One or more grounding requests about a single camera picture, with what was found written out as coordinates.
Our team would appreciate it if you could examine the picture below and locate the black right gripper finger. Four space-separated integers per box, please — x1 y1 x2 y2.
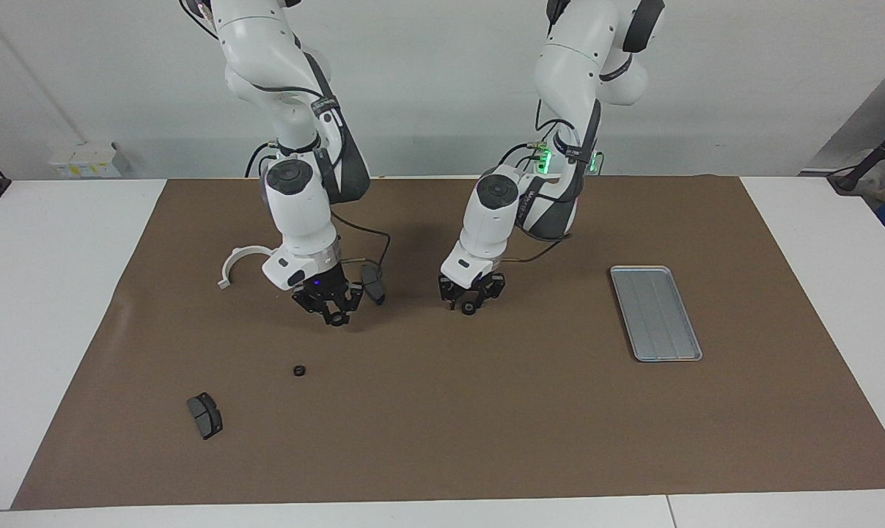
293 289 334 326
336 284 365 326

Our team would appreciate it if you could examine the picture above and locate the silver ribbed metal tray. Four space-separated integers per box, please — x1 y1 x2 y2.
609 265 704 363

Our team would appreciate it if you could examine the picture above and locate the long dark grey brake pad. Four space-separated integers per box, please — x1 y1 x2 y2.
360 264 386 307

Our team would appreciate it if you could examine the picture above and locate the brown table mat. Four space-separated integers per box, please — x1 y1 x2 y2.
11 175 885 511

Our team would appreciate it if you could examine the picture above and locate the short dark grey brake pad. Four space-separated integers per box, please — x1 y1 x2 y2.
186 392 224 441

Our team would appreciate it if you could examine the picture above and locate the black tripod stand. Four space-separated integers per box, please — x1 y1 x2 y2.
827 117 885 195

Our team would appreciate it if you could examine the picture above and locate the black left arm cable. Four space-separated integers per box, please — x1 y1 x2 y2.
502 233 573 263

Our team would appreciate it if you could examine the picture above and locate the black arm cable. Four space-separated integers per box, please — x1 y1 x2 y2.
331 210 392 287
502 233 573 263

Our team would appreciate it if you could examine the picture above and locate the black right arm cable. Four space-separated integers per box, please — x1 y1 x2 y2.
331 210 392 287

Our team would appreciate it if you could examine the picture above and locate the white curved plastic bracket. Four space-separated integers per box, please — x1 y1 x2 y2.
217 245 274 290

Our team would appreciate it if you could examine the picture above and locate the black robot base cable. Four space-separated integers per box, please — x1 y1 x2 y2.
244 142 276 178
495 142 540 175

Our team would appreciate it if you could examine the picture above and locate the white wall socket box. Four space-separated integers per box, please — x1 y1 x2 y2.
50 143 131 179

